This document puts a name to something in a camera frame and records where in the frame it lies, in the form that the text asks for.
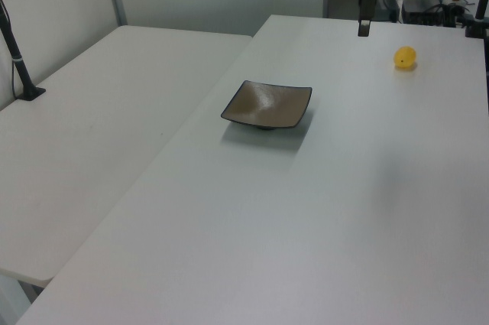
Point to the black camera pole with base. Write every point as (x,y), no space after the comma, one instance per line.
(19,65)

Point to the black equipment box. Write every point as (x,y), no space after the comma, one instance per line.
(422,9)

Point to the black pole with table clamp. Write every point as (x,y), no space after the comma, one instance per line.
(480,7)

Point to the brown square ceramic plate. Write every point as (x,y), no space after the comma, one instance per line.
(267,105)

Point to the yellow potato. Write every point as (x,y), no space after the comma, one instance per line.
(405,58)

